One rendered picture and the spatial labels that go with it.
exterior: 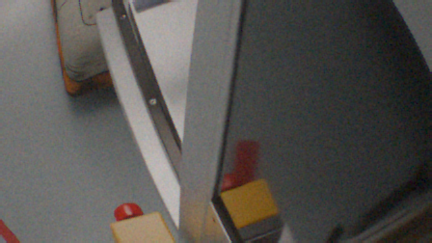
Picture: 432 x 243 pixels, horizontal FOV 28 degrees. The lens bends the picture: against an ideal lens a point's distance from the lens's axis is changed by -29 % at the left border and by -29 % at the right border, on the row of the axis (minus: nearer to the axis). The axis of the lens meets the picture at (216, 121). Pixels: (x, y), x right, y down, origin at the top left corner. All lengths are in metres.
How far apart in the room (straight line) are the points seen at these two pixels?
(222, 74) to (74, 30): 1.42
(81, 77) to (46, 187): 0.29
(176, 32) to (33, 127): 1.00
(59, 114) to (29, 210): 0.31
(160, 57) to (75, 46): 0.76
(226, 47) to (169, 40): 0.70
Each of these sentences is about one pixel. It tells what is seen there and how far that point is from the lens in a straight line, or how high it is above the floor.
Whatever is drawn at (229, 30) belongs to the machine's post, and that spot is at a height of 1.50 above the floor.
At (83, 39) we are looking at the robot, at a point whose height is 0.28.
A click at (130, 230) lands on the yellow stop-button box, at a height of 1.03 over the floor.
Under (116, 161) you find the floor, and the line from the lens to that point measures 2.40.
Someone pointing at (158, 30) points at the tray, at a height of 0.88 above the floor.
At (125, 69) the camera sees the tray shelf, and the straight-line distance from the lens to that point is 1.49.
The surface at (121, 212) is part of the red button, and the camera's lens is 1.26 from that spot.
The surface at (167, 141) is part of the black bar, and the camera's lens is 1.42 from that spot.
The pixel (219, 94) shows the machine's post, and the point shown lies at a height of 1.40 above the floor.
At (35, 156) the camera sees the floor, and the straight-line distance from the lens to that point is 2.42.
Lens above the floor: 2.18
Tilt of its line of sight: 63 degrees down
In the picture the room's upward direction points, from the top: 8 degrees clockwise
